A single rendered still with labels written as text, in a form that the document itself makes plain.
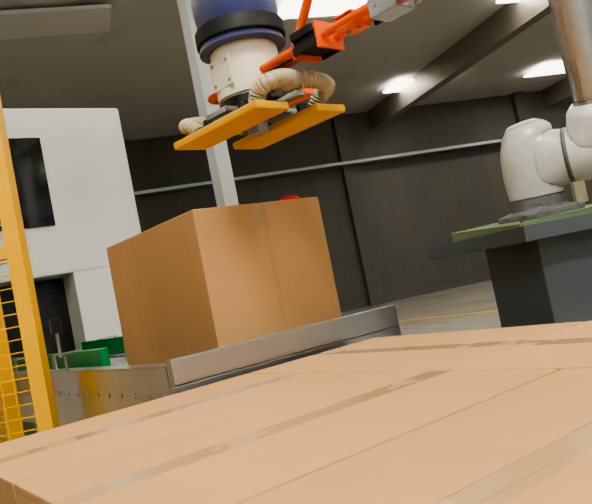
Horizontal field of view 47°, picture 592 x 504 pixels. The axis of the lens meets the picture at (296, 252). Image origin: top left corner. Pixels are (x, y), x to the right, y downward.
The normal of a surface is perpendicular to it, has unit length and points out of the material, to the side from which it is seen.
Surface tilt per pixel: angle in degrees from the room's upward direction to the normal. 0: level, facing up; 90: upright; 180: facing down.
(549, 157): 91
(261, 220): 90
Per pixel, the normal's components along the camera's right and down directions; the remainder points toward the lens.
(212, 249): 0.58, -0.15
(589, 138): -0.51, 0.31
